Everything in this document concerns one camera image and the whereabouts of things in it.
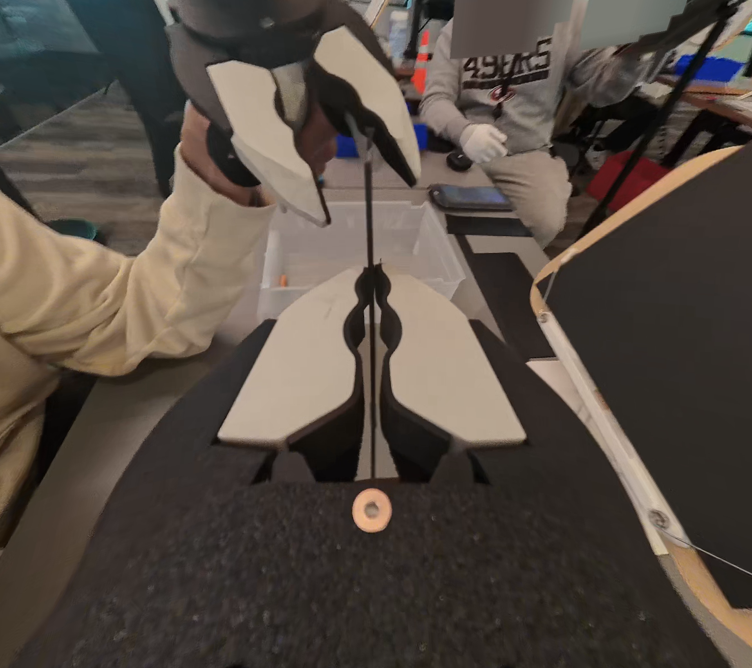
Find person's left hand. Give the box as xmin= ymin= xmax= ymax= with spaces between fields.
xmin=178 ymin=103 xmax=340 ymax=208

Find distant blue bins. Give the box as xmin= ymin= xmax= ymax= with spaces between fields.
xmin=676 ymin=54 xmax=742 ymax=88

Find dark cased smartphone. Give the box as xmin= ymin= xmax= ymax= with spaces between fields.
xmin=428 ymin=183 xmax=517 ymax=212

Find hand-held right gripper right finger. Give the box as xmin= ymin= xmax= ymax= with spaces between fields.
xmin=375 ymin=264 xmax=528 ymax=484

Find small white bottle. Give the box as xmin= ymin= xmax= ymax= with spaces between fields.
xmin=389 ymin=10 xmax=410 ymax=64

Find clear plastic bin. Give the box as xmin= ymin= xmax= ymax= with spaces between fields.
xmin=257 ymin=200 xmax=466 ymax=322

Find white bar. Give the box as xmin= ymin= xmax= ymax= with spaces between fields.
xmin=537 ymin=311 xmax=673 ymax=558

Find grey desk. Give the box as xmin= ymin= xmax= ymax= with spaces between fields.
xmin=0 ymin=148 xmax=752 ymax=668

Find black pencil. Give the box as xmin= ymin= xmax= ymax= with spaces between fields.
xmin=347 ymin=113 xmax=378 ymax=480

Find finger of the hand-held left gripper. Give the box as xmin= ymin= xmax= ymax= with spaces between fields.
xmin=310 ymin=25 xmax=423 ymax=188
xmin=207 ymin=63 xmax=331 ymax=227

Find black flat pad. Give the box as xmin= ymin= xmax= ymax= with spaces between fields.
xmin=445 ymin=215 xmax=532 ymax=237

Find orange traffic cone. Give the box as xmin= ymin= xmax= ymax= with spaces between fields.
xmin=410 ymin=29 xmax=432 ymax=94

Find black board with wooden rim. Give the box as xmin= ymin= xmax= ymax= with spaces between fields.
xmin=530 ymin=145 xmax=752 ymax=651

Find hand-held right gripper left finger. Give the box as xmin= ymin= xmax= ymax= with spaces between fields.
xmin=217 ymin=265 xmax=374 ymax=482

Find red bin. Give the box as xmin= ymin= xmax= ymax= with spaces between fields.
xmin=586 ymin=151 xmax=671 ymax=213

